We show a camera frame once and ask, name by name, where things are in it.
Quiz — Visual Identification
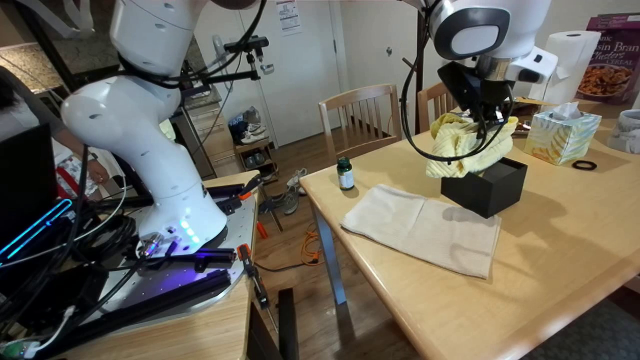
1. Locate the shoe rack with shoes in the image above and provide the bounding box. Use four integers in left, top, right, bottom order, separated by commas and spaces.
226, 106, 279, 179

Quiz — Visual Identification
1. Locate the white paper sheet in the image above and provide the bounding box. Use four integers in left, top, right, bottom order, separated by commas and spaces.
277, 0, 305, 37

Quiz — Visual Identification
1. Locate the green capped small bottle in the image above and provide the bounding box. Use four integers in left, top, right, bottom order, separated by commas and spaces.
336, 156, 359, 195

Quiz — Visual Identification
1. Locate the beige folded towel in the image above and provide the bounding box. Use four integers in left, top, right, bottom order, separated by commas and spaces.
341, 184, 503, 281

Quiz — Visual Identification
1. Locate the metal table leg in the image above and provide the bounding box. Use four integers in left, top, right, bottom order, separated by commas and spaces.
311, 209, 357, 348

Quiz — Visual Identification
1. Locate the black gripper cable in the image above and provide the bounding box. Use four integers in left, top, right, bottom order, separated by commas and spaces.
398, 0, 511, 166

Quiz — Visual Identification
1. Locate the black computer monitor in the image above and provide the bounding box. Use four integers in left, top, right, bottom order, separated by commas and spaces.
0, 126, 58, 248

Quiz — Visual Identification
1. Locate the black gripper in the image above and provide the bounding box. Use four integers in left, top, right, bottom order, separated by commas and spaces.
437, 61, 517, 126

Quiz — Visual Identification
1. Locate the grey cabinet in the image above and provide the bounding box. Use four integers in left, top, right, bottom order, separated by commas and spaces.
169, 99, 226, 181

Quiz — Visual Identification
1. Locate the brown foil snack packet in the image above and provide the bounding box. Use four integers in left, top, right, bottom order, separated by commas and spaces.
511, 97, 545, 120

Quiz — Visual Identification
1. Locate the grey cloth bundle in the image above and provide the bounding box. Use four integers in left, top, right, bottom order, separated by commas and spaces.
608, 108, 640, 156

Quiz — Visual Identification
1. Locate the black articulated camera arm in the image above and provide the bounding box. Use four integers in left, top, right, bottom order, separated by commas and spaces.
199, 48, 277, 87

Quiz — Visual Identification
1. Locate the white paper towel roll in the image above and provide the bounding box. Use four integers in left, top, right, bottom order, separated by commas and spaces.
532, 28, 602, 106

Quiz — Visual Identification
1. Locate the grey stereo camera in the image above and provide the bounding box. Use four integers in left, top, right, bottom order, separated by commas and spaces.
222, 37, 271, 56

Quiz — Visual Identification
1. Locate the black square box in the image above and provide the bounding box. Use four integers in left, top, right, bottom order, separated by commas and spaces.
440, 156, 531, 220

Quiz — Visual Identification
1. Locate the black controller box blue light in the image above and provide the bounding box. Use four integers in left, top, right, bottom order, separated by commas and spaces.
0, 196, 88, 268

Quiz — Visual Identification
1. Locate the yellow knitted towel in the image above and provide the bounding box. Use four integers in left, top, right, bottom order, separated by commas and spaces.
425, 110, 521, 181

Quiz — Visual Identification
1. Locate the red handled black clamp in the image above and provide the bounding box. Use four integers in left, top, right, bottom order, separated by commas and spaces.
236, 242, 272, 310

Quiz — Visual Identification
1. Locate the black coat rack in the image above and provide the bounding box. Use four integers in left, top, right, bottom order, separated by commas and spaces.
414, 9, 430, 136

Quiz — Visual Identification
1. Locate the purple cereal box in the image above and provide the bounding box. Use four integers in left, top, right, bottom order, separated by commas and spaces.
577, 12, 640, 106

